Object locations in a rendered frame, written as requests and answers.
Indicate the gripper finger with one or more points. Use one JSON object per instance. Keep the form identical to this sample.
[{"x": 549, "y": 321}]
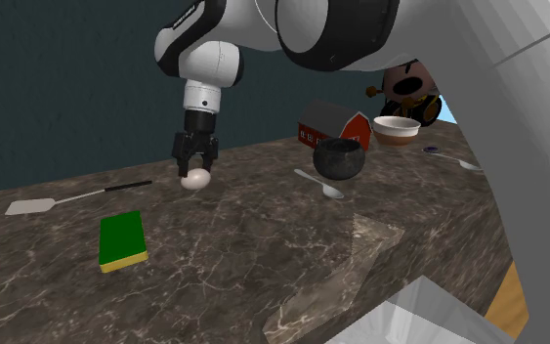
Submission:
[
  {"x": 207, "y": 162},
  {"x": 183, "y": 167}
]

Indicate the brown and black figure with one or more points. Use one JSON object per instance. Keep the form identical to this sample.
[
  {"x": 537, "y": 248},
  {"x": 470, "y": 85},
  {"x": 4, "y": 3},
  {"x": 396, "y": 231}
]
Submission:
[{"x": 408, "y": 86}]

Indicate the red toy barn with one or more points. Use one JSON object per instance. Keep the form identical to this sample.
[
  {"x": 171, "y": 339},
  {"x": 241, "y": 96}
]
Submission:
[{"x": 331, "y": 119}]

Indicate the black bowl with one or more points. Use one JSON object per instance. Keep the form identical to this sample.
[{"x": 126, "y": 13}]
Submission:
[{"x": 339, "y": 162}]

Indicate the silver spoon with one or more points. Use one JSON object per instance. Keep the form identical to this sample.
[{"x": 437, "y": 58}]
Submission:
[{"x": 331, "y": 190}]

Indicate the white and brown bowl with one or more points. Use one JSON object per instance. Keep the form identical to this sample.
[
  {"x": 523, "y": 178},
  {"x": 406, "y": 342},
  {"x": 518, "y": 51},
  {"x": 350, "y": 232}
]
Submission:
[{"x": 396, "y": 131}]

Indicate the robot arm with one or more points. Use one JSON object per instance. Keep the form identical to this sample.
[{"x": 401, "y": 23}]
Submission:
[{"x": 517, "y": 143}]

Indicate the white egg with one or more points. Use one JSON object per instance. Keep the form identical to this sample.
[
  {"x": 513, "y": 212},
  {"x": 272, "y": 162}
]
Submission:
[{"x": 196, "y": 180}]

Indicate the grey robot stand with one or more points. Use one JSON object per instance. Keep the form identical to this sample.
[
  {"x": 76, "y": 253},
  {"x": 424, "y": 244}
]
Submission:
[{"x": 412, "y": 319}]

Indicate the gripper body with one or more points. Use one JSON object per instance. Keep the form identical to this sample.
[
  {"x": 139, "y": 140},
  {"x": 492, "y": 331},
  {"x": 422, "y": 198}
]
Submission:
[{"x": 200, "y": 138}]

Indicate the green and yellow sponge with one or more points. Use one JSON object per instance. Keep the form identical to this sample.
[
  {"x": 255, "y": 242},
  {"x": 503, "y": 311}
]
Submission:
[{"x": 121, "y": 236}]

